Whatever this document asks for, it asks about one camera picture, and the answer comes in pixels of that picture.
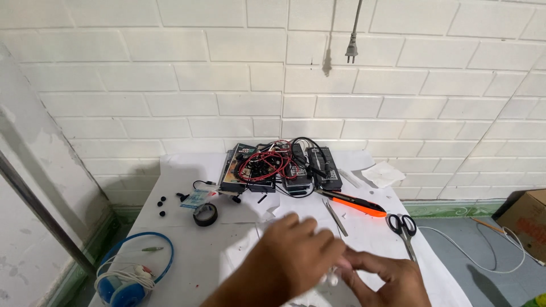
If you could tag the person's right hand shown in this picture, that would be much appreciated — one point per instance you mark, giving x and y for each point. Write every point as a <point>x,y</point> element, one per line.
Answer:
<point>392,281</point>

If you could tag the small black plastic part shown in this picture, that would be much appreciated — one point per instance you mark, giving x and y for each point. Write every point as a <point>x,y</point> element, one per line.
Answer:
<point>182,197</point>

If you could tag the blue headphones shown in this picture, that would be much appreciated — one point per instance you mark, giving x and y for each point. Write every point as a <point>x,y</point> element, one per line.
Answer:
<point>123,290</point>

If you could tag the black electrical tape roll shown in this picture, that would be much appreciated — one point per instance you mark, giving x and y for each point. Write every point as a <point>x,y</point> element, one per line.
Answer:
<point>205,214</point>

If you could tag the black box with green print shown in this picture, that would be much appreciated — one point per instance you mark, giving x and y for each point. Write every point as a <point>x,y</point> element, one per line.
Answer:
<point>233,168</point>

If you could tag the crumpled white tissue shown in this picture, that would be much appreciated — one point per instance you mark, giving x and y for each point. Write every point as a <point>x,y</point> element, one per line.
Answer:
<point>384,174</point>

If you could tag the orange utility knife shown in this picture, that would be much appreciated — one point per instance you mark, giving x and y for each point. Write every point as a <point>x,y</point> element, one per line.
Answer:
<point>356,203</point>

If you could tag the small blue printed packet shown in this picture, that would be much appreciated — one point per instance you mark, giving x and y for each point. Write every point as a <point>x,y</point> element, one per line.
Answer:
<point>195,199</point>

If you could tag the person's left fingers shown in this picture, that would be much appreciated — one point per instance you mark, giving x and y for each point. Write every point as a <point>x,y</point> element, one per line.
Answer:
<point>318,243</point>

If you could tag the person's right fingers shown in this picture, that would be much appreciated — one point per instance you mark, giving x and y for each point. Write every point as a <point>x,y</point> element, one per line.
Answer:
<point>358,266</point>

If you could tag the white paper sheet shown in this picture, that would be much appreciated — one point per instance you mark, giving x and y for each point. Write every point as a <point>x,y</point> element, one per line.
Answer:
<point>375,251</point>

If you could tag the metal tweezers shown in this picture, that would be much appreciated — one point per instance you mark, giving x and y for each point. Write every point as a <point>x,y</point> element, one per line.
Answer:
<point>336,219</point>

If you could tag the grey metal pole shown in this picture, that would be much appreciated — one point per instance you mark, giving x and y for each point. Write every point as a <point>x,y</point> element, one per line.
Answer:
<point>42,213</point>

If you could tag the black power adapter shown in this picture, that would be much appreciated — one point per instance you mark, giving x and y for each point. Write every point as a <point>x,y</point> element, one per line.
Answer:
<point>326,168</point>
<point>296,177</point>

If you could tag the small white earbud piece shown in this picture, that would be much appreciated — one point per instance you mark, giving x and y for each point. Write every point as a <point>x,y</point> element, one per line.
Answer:
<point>332,279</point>

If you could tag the brown cardboard box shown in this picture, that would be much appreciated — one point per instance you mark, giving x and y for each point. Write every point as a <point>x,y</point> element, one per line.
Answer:
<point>527,221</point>

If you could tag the clear plastic strip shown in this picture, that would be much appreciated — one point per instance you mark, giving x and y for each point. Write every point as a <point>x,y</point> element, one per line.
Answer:
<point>349,178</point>

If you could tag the wooden pencil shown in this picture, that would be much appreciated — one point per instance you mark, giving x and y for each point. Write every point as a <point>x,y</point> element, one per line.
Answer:
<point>486,224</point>

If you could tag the yellow green object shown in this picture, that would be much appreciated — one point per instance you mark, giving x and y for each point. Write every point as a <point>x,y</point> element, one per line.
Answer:
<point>538,300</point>

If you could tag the person's left hand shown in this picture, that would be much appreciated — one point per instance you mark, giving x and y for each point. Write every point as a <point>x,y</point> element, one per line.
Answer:
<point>294,260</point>

